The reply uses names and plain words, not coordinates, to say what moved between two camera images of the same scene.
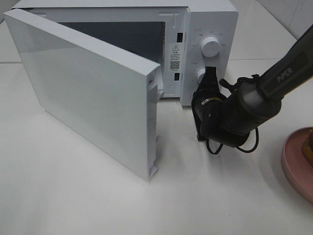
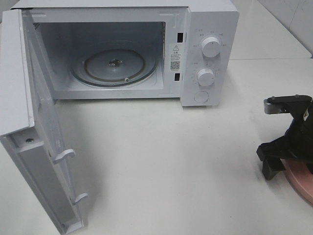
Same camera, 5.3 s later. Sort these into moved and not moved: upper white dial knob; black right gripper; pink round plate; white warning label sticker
Moved: black right gripper
Not moved: pink round plate; white warning label sticker; upper white dial knob
